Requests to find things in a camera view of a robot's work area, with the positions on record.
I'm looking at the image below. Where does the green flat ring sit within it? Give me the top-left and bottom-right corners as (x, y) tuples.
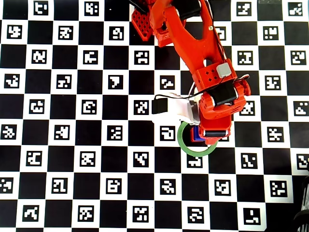
(177, 121), (218, 158)

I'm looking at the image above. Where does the black cable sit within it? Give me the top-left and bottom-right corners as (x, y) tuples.
(128, 0), (148, 14)

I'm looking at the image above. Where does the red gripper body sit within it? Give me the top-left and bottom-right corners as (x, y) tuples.
(199, 115), (234, 142)

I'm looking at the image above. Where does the white mounted wrist camera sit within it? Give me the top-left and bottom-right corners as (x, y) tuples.
(151, 93), (201, 126)

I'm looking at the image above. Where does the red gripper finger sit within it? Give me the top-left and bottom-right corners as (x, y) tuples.
(205, 139), (229, 146)

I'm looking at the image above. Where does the black white marker checkerboard mat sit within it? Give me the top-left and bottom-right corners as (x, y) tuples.
(0, 0), (309, 230)

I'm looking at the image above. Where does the blue cube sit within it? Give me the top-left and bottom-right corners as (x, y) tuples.
(193, 126), (206, 142)

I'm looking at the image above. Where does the red robot base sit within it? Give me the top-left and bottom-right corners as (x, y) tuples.
(131, 8), (171, 48)

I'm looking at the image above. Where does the red cube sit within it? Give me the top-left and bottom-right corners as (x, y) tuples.
(190, 127), (200, 143)

